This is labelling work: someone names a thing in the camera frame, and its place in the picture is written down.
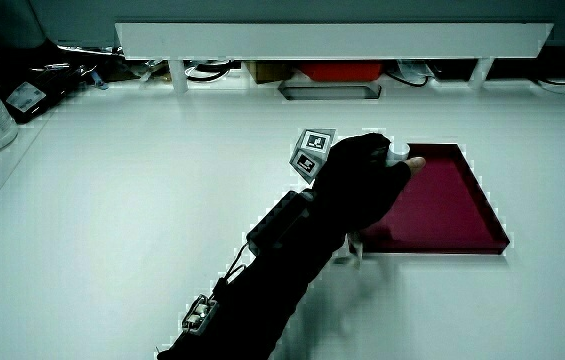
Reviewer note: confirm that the person's left forearm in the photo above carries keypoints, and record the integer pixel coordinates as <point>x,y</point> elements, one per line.
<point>272,280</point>

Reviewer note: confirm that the red box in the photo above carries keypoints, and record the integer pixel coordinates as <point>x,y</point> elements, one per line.
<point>341,71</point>

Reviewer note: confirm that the black bag with white label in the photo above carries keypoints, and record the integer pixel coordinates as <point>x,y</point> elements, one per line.
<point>37,82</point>

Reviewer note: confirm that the white glue stick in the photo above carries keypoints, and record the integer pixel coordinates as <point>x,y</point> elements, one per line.
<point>400,152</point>

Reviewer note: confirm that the dark red tray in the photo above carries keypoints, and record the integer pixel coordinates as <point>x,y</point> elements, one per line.
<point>442,210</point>

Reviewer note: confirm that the person's left hand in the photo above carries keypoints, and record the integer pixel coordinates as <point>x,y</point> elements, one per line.
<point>357,185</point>

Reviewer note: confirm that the white raised shelf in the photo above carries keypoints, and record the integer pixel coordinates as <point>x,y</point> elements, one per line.
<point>332,40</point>

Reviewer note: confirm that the brown cardboard box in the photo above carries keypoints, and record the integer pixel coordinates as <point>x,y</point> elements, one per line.
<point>267,71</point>

